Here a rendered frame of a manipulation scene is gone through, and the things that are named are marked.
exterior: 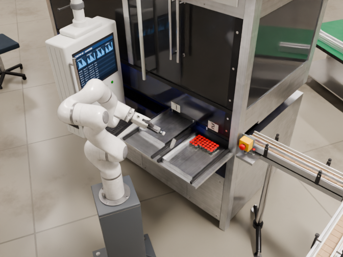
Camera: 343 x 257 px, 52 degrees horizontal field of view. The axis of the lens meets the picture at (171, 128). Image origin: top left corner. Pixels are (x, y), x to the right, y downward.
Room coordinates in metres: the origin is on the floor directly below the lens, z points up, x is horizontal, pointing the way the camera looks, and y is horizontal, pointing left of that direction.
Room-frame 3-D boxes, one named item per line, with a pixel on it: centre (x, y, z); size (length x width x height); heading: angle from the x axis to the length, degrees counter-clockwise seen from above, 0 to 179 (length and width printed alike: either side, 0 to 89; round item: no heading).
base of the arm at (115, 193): (1.41, 0.35, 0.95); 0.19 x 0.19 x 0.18
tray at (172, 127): (2.01, 0.03, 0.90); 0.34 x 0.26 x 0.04; 137
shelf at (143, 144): (1.85, -0.05, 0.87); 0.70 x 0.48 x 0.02; 47
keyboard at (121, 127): (2.11, 0.43, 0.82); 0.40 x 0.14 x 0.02; 146
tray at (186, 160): (1.70, -0.14, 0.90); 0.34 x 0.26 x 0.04; 137
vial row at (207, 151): (1.76, -0.20, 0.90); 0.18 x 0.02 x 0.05; 47
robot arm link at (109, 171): (1.42, 0.38, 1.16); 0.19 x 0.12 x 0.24; 77
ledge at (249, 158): (1.72, -0.52, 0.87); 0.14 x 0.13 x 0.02; 137
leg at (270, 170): (1.70, -0.68, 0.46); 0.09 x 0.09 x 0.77; 47
